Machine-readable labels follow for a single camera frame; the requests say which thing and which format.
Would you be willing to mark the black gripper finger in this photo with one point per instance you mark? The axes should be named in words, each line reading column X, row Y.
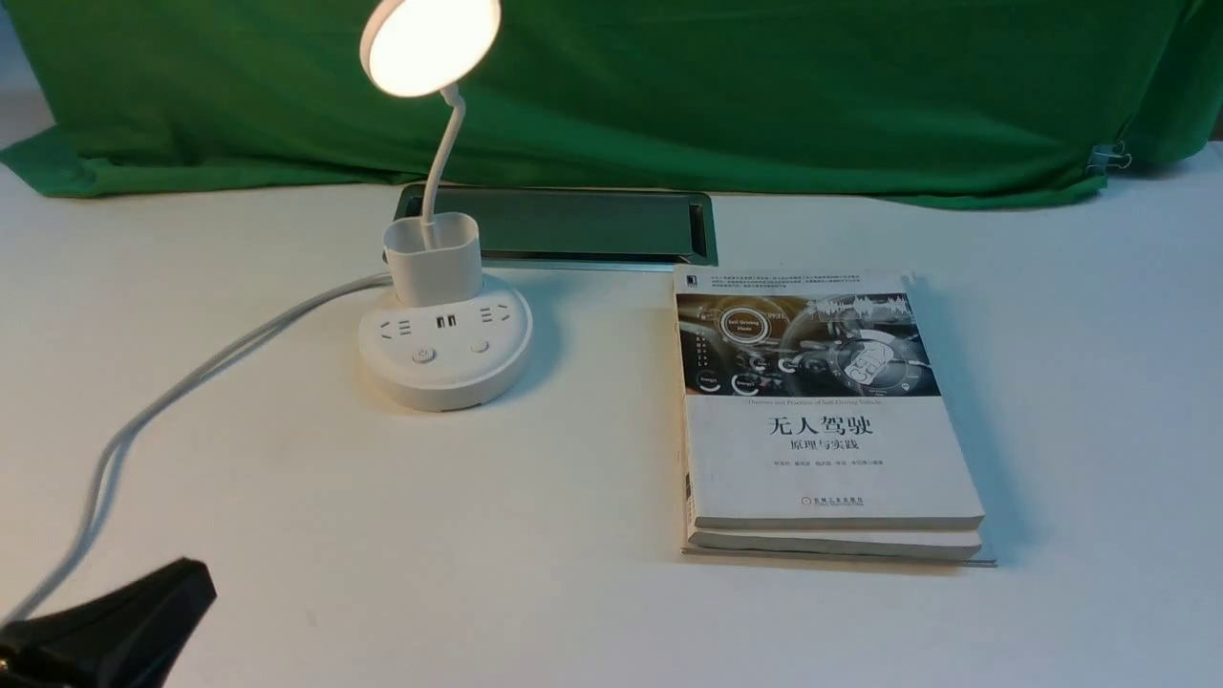
column 130, row 637

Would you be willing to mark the silver binder clip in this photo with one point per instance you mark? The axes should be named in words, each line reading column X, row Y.
column 1106, row 157

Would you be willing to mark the white book lower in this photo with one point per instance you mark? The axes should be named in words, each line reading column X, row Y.
column 941, row 547

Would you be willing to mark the white desk lamp socket base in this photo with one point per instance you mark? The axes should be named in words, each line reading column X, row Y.
column 447, row 337

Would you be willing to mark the white book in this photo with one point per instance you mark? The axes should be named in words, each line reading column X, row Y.
column 941, row 547
column 809, row 401

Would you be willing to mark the white book upper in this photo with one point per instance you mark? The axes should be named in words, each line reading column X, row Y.
column 809, row 401

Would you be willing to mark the green backdrop cloth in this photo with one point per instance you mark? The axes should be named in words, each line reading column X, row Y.
column 948, row 104

